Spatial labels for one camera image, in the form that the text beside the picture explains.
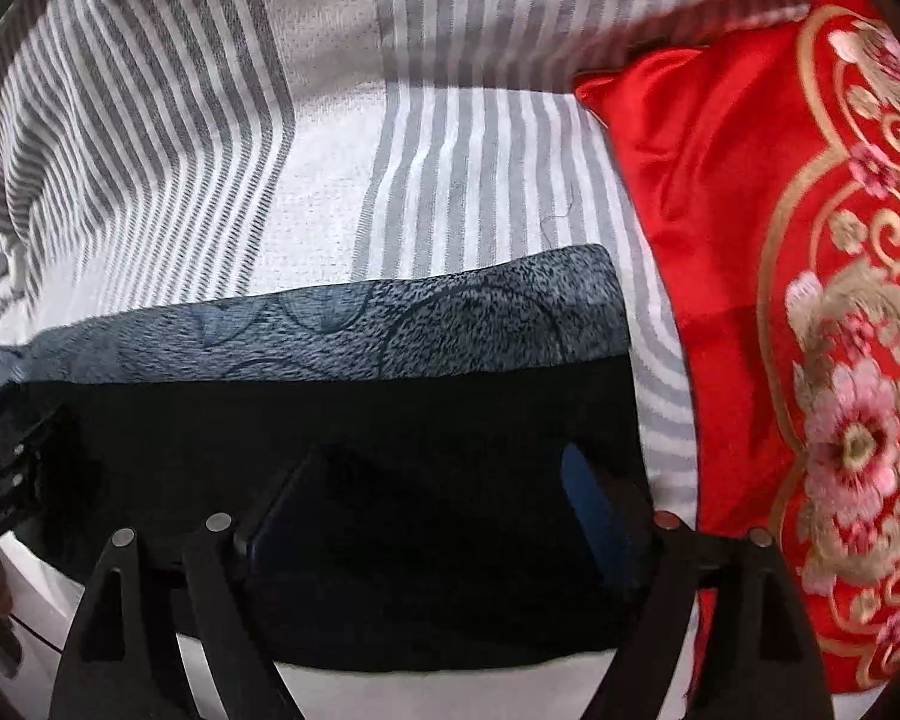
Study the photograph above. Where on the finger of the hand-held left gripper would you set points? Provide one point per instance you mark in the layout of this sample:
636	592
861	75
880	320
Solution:
37	435

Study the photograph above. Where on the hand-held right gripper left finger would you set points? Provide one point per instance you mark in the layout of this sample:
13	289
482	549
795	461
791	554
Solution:
270	514

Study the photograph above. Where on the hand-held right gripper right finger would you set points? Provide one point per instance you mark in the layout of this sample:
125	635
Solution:
600	517

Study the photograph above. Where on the black pants with grey lining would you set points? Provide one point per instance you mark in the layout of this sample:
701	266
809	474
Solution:
420	420

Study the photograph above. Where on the red embroidered cushion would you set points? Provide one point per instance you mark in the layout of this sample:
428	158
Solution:
690	202

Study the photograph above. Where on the grey striped bed sheet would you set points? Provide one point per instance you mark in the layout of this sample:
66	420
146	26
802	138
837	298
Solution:
330	127

